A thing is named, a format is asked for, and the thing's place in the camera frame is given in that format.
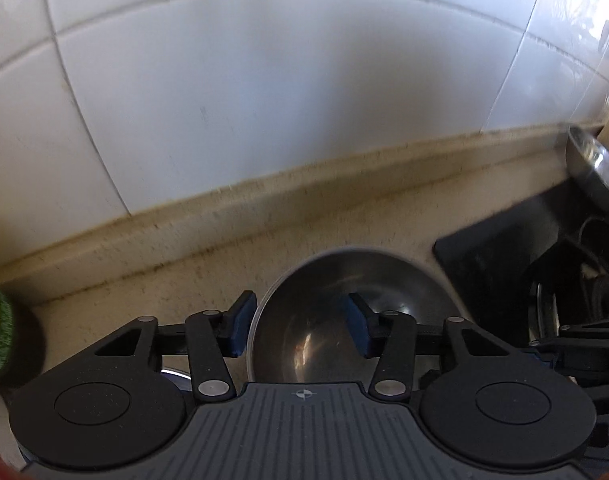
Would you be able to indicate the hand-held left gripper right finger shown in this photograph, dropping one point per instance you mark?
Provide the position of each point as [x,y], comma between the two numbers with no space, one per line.
[359,325]

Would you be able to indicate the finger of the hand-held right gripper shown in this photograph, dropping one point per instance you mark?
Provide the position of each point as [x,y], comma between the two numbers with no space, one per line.
[584,355]

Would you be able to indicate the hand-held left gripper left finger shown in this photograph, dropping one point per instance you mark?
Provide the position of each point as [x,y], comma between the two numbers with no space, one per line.
[240,322]

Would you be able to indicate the steel bowl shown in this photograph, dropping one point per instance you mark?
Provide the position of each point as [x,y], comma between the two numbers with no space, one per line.
[177,379]
[334,320]
[597,165]

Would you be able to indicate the black burner pan support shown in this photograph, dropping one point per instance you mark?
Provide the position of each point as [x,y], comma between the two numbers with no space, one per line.
[564,280]

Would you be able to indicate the green label sauce bottle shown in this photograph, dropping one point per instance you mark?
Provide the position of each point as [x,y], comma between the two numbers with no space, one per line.
[4,335]

